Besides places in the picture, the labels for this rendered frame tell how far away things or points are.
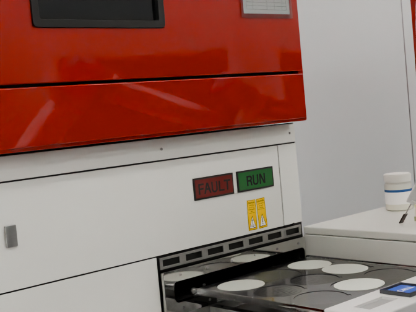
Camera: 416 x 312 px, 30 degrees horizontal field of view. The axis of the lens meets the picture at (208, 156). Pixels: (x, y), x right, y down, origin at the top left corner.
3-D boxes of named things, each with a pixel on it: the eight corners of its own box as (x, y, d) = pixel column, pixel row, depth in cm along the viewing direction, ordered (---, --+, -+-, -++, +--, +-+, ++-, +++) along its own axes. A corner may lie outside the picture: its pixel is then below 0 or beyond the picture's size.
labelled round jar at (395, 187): (380, 210, 204) (377, 174, 204) (396, 207, 209) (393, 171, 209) (403, 212, 199) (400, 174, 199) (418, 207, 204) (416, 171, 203)
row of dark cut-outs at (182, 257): (158, 270, 161) (157, 258, 161) (299, 234, 190) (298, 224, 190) (160, 270, 161) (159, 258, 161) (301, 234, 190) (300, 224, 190)
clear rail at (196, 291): (189, 294, 162) (188, 287, 162) (194, 293, 163) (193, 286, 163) (326, 319, 134) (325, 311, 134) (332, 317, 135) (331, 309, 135)
